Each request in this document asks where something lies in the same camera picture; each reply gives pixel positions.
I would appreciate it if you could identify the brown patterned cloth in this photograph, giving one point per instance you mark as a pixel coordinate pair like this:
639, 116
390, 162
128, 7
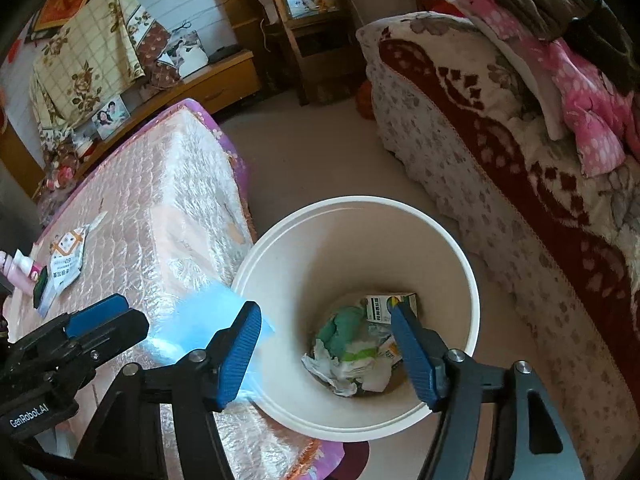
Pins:
155, 45

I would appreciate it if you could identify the white cloth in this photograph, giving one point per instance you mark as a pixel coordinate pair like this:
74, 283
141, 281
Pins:
540, 90

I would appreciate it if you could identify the orange bag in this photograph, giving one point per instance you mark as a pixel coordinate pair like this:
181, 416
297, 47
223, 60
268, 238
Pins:
365, 102

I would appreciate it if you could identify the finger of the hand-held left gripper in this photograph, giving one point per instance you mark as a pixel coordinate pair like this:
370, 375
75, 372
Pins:
120, 332
97, 312

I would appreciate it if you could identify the small framed photo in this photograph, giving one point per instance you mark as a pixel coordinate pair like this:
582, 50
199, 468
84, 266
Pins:
110, 115

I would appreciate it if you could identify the dark wooden shelf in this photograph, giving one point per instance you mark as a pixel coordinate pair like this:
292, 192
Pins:
320, 60

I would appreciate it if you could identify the white pill bottle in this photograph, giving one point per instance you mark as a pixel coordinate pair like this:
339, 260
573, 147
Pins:
27, 265

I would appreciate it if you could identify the pink spotted clothing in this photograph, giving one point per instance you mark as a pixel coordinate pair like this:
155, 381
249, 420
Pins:
590, 105

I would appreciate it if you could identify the large portrait photo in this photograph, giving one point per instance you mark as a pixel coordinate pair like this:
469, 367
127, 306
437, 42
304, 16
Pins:
187, 52

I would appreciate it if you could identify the blue plastic bag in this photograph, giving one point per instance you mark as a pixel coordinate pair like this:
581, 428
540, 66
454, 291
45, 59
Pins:
200, 317

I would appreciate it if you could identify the printed box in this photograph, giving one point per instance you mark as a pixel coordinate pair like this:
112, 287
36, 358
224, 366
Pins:
310, 0

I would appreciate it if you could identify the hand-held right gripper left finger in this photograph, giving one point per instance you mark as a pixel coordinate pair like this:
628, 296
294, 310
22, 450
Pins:
237, 360

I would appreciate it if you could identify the dark green packet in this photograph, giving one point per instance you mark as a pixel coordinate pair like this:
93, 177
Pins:
41, 287

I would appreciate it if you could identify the white red jar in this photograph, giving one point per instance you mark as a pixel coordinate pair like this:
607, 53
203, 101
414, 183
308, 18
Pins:
82, 146

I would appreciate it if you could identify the dark clothing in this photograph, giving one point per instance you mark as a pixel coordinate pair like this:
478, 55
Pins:
550, 5

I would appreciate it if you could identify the floral covered sofa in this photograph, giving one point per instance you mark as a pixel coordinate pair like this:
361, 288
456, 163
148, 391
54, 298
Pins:
450, 160

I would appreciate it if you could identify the white wrapper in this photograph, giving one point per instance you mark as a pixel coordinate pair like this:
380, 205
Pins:
345, 370

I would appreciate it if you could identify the pink bottle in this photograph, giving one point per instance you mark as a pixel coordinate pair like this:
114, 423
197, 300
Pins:
12, 272

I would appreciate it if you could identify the white green carton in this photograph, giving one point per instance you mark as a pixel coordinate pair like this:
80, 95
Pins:
380, 306

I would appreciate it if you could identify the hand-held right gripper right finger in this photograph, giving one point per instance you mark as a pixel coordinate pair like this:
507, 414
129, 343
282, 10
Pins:
415, 360

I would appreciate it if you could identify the white orange snack packet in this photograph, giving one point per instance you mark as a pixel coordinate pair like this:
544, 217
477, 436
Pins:
67, 260

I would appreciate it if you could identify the yellow floral cloth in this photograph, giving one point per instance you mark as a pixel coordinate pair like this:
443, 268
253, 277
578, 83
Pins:
85, 60

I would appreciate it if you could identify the black flat device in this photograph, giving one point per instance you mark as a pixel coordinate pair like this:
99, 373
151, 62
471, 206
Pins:
225, 55

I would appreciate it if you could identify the teal packet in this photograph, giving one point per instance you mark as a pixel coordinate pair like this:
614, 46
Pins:
342, 332

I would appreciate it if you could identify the white round bin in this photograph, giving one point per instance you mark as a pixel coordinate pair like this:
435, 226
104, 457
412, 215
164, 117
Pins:
310, 270

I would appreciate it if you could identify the wooden low cabinet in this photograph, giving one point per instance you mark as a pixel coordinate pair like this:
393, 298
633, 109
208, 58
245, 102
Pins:
225, 85

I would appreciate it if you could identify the blue white flat box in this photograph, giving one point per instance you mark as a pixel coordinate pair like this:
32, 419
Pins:
50, 300

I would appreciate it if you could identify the artificial flower bunch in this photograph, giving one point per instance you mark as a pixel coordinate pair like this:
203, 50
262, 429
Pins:
60, 170

